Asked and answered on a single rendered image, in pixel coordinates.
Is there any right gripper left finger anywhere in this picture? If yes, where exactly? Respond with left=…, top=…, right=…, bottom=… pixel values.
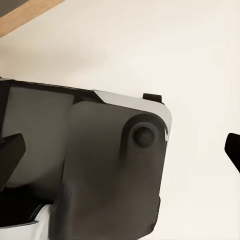
left=0, top=133, right=26, bottom=193

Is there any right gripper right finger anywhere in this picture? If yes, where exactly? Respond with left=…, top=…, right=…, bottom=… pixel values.
left=224, top=133, right=240, bottom=173

